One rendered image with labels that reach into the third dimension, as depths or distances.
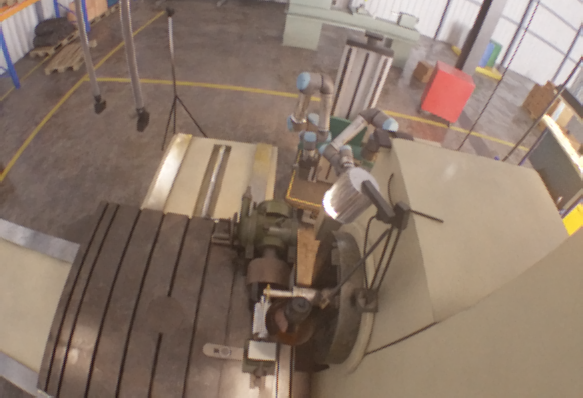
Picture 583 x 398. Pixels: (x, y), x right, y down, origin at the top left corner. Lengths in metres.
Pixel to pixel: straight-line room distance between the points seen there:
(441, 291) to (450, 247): 0.13
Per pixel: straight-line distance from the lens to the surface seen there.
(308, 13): 6.35
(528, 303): 0.48
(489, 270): 0.85
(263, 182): 2.24
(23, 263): 2.66
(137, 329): 1.54
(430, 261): 0.73
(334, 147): 1.84
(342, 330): 1.01
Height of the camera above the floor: 2.43
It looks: 48 degrees down
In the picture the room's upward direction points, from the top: 13 degrees clockwise
